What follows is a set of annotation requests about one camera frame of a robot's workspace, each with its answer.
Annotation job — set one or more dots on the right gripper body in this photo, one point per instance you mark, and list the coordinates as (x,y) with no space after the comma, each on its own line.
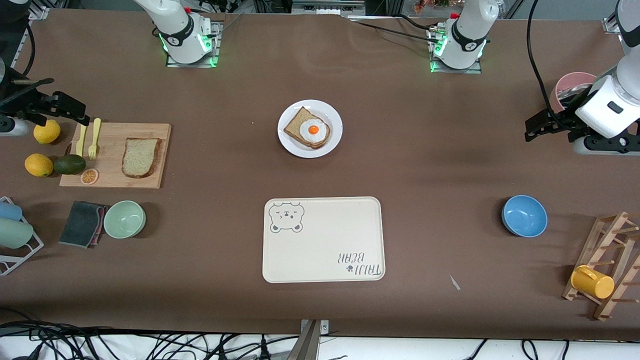
(26,103)

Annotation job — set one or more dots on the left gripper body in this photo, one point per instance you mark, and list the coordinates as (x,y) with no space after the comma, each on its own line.
(561,121)

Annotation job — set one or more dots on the brown bread slice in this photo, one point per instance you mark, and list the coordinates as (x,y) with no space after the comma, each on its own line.
(294,126)
(140,157)

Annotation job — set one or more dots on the white round plate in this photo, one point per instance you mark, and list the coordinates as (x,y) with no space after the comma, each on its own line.
(332,112)

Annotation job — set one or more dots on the fried egg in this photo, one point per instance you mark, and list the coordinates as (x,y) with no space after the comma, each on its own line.
(313,131)

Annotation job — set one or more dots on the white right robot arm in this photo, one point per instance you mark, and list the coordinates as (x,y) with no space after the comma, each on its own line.
(181,31)

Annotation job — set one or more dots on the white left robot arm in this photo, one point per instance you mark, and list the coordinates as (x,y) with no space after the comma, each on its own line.
(467,35)

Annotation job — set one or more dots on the yellow plastic fork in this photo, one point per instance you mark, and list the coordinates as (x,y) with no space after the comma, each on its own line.
(94,137)

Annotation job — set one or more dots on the yellow plastic knife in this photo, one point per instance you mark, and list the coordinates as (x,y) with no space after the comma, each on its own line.
(81,142)

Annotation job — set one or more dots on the yellow lemon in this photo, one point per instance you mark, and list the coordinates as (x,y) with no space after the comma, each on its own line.
(38,165)
(46,132)

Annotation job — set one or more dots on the metal spoon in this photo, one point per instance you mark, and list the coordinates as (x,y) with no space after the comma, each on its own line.
(572,94)

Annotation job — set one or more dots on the pink bowl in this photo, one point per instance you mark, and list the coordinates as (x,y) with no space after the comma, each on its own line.
(575,80)

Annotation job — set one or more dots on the wooden cutting board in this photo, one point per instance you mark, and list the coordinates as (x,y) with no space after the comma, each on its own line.
(112,150)

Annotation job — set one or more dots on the green avocado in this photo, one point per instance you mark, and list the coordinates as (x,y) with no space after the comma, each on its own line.
(69,164)

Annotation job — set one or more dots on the orange slice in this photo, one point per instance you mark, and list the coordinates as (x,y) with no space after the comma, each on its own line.
(89,176)

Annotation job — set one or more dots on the blue bowl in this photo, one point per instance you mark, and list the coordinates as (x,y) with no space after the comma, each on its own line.
(524,216)

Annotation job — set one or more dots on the dark grey cloth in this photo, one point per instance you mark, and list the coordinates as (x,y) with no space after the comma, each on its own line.
(80,224)

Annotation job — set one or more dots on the pink cloth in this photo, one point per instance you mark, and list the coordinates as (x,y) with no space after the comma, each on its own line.
(101,222)

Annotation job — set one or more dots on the mint green bowl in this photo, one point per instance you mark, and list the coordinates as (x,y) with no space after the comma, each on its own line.
(124,219)

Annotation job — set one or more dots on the light blue cup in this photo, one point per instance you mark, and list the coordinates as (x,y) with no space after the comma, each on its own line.
(9,211)

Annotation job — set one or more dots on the wooden mug rack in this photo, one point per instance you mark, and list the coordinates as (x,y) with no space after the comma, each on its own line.
(607,235)

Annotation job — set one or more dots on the pale green cup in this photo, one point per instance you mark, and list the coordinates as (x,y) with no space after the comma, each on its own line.
(14,233)

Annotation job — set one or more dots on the yellow mug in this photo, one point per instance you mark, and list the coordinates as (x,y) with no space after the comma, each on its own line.
(593,283)

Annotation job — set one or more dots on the cream tray with bear print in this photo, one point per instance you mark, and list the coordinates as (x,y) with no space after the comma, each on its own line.
(325,240)

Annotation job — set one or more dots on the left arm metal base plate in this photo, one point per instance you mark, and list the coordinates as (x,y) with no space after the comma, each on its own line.
(475,70)

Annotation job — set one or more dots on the aluminium frame profile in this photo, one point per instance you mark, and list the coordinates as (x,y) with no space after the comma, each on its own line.
(35,15)
(611,24)

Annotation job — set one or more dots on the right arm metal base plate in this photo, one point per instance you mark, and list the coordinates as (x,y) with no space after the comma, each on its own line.
(216,50)

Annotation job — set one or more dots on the metal table edge bracket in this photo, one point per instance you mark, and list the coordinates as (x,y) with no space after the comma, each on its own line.
(312,340)

